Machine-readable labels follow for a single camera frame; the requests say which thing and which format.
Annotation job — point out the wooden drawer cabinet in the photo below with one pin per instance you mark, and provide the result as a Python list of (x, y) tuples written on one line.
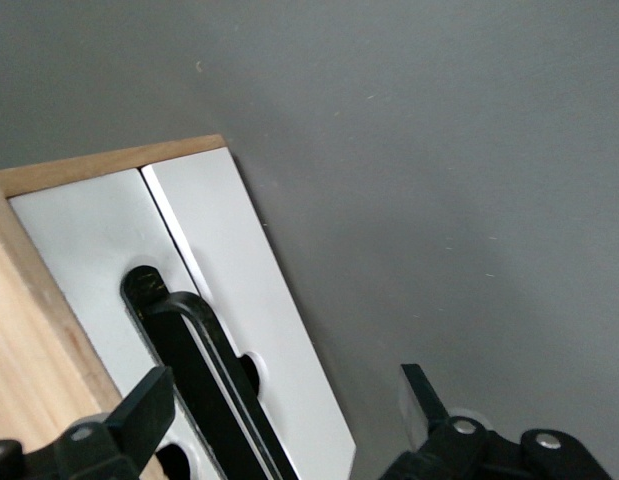
[(29, 350)]

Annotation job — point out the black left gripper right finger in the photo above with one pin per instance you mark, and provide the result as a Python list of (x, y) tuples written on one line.
[(439, 450)]

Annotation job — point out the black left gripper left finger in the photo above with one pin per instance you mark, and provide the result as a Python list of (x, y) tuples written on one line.
[(139, 415)]

